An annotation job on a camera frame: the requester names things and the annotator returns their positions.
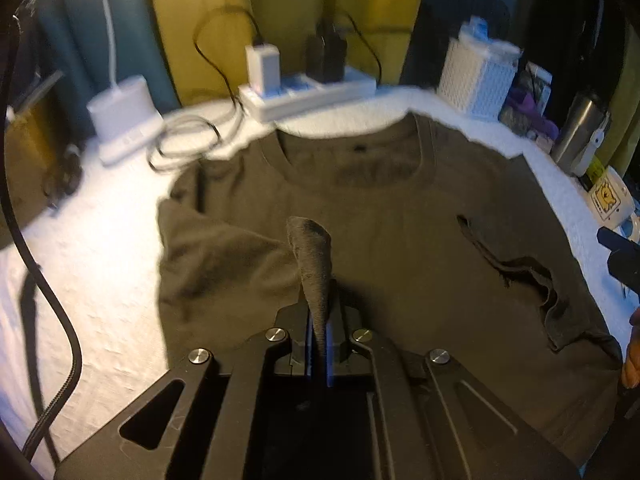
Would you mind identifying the yellow curtain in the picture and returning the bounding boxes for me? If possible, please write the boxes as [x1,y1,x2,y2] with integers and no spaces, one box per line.
[150,0,432,107]
[604,35,640,182]

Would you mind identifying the white bear print mug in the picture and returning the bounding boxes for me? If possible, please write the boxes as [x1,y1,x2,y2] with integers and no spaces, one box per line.
[587,165,640,229]

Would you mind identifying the white charger adapter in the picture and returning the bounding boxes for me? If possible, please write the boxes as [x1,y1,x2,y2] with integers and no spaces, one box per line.
[245,44,282,94]

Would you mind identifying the white lattice basket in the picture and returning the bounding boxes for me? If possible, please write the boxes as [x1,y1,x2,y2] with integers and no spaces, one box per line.
[437,17,522,121]

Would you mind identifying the purple snack packets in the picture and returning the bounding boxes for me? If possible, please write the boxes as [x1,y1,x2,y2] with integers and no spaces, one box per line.
[500,62,559,149]

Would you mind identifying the stainless steel tumbler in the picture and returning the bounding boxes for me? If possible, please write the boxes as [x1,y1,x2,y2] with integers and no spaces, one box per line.
[550,91,612,177]

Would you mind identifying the small green container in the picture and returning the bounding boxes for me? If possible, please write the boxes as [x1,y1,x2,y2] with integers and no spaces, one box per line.
[582,157,607,182]

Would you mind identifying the white power strip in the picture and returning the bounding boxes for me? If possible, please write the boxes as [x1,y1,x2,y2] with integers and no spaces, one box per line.
[239,66,378,122]

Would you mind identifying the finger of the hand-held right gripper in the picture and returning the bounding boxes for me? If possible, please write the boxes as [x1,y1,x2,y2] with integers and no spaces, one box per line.
[596,227,640,257]
[606,250,640,295]

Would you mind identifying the long looped black cable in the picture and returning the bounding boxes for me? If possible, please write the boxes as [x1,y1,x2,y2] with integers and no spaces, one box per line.
[147,6,267,173]

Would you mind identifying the person's right hand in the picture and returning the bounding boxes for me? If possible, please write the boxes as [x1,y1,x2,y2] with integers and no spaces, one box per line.
[621,309,640,389]

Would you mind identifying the black braided cable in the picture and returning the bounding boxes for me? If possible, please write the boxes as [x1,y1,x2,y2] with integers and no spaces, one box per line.
[0,15,84,461]

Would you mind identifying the bundled black cable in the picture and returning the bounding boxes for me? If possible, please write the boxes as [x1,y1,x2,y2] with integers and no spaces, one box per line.
[42,142,84,209]

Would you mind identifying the dark chair back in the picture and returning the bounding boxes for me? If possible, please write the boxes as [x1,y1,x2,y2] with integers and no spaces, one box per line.
[400,0,512,92]

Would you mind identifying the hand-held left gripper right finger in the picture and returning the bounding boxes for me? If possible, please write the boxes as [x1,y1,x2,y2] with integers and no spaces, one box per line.
[326,309,582,480]

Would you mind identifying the cardboard box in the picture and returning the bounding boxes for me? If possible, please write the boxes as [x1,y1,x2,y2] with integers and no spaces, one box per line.
[0,107,57,251]

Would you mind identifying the olive green t-shirt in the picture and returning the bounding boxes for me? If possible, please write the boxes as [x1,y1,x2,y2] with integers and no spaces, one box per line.
[155,112,626,467]

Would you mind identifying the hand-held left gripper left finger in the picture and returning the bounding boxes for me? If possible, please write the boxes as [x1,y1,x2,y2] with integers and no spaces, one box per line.
[54,304,314,480]

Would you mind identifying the black charger adapter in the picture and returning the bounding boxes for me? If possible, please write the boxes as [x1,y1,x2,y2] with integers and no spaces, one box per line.
[306,20,348,84]

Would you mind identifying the white desk lamp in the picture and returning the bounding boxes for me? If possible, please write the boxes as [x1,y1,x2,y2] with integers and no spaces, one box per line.
[87,0,167,166]

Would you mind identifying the short black adapter cable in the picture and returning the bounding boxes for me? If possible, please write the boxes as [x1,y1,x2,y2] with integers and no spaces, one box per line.
[335,10,384,86]

